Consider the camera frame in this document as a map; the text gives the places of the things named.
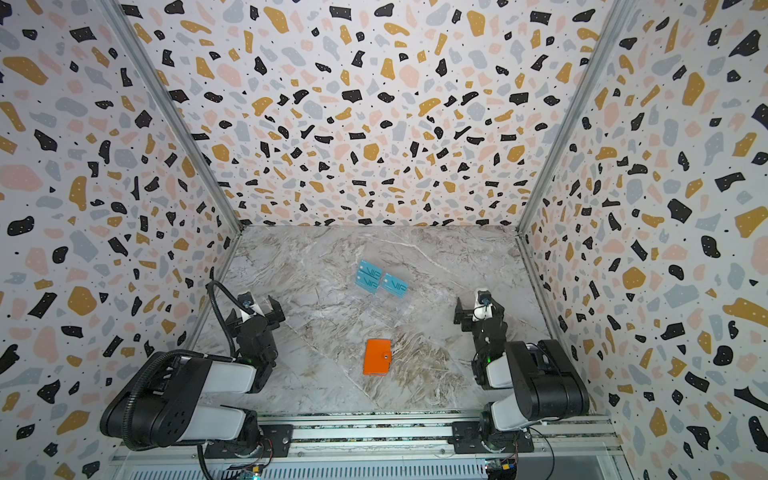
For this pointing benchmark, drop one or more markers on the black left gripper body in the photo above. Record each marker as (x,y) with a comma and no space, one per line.
(273,357)

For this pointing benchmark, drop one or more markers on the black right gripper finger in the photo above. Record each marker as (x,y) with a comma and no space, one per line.
(498,312)
(462,317)

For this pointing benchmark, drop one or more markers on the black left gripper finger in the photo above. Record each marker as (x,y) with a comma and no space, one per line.
(233,320)
(276,315)

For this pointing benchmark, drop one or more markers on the orange card holder wallet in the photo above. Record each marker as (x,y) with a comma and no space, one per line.
(377,357)

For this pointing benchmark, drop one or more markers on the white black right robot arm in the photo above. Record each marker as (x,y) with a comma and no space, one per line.
(543,383)

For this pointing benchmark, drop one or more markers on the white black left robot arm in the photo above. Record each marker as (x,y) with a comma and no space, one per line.
(161,405)

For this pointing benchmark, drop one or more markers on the teal VIP card right upper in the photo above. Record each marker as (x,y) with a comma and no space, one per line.
(394,285)

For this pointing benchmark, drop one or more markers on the teal vip card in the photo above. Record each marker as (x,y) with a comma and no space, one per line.
(394,285)
(367,282)
(370,270)

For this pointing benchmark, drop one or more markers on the clear acrylic card display stand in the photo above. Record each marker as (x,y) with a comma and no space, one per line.
(389,306)

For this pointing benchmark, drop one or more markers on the teal VIP card left lower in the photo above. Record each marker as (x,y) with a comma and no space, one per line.
(367,282)

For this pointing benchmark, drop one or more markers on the teal VIP card left upper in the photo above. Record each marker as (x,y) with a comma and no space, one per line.
(370,270)

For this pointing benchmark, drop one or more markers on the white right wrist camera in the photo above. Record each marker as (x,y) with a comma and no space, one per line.
(483,308)

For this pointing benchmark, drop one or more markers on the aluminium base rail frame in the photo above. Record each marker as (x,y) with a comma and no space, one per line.
(421,445)

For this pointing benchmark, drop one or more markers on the aluminium corner post right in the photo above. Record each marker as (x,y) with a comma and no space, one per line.
(618,15)

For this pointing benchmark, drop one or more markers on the aluminium corner post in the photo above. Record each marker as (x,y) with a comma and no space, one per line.
(618,15)
(118,22)

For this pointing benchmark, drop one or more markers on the aluminium corner post left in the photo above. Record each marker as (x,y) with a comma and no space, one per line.
(118,22)

